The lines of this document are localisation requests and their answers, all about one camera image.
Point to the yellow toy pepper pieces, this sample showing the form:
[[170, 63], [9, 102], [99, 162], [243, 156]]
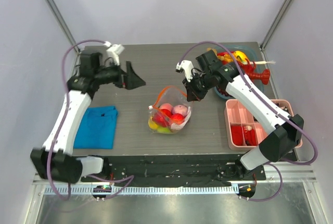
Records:
[[224, 57]]

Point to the yellow toy pear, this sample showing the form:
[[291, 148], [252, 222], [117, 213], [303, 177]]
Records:
[[152, 125]]

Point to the purple toy onion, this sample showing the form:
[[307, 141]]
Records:
[[180, 109]]

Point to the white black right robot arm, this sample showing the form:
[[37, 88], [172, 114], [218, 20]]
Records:
[[283, 130]]

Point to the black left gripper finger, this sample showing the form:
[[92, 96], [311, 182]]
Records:
[[130, 71], [134, 82]]

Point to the brown longan bunch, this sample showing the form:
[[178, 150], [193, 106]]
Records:
[[213, 50]]

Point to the red toy lobster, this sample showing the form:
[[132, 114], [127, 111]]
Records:
[[250, 71]]

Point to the red toy meat piece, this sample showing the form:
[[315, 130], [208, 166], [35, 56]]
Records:
[[237, 135]]

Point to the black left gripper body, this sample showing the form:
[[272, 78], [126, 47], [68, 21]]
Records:
[[120, 81]]

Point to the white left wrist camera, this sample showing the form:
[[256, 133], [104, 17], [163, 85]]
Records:
[[113, 51]]

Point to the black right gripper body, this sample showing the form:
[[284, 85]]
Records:
[[195, 88]]

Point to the aluminium frame rail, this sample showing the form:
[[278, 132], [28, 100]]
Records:
[[290, 172]]

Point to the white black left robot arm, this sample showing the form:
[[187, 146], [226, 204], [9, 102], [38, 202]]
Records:
[[54, 161]]

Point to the white perforated cable duct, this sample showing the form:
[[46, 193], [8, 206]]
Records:
[[99, 190]]

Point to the teal fruit basket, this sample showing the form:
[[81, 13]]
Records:
[[251, 54]]

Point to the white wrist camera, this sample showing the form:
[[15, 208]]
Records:
[[113, 51], [186, 67]]

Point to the red toy bell pepper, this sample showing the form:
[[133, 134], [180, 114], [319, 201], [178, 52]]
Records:
[[162, 119]]

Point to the yellow red toy fruit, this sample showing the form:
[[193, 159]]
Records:
[[240, 56]]

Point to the pink compartment tray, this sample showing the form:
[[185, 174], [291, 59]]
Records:
[[236, 114]]

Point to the pink toy peach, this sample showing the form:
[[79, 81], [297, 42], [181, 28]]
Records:
[[166, 108]]

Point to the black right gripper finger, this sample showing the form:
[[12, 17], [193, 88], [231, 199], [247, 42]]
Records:
[[192, 96], [187, 85]]

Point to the blue folded t-shirt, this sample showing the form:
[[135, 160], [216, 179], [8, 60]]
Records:
[[97, 129]]

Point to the clear orange zip bag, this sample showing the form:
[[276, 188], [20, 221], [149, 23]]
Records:
[[173, 96]]

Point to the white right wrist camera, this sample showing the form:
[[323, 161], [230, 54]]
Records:
[[186, 67]]

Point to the green toy apple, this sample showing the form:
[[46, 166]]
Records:
[[164, 130]]

